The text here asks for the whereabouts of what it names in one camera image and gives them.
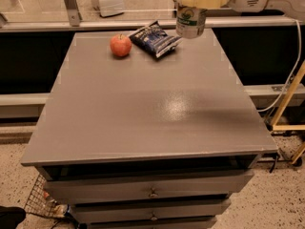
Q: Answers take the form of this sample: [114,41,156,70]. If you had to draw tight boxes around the green silver 7up can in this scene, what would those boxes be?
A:
[176,6,207,39]

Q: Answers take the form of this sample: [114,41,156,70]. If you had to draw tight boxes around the blue chip bag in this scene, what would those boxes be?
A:
[129,21,182,58]

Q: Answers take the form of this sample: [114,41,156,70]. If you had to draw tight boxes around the red apple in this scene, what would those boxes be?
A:
[110,34,132,57]

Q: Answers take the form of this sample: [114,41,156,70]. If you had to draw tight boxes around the grey drawer cabinet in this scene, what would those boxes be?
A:
[21,31,276,229]

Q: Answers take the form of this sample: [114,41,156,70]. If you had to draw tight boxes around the top drawer knob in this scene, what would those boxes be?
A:
[149,188,158,198]

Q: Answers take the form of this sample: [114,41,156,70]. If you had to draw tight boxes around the drawer knob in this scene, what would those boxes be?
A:
[149,188,158,198]
[150,213,158,221]

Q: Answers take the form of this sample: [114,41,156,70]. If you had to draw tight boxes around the black object on floor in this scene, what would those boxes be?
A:
[0,206,26,229]

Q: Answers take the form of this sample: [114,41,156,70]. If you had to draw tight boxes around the white cable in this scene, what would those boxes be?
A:
[256,18,303,114]

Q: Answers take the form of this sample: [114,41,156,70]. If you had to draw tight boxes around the yellow wooden frame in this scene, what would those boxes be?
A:
[269,61,305,167]

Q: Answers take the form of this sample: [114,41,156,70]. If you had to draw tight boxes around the metal railing frame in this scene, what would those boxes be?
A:
[0,0,304,32]

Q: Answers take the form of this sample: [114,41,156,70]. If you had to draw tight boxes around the wire basket on floor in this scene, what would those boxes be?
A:
[24,175,69,219]

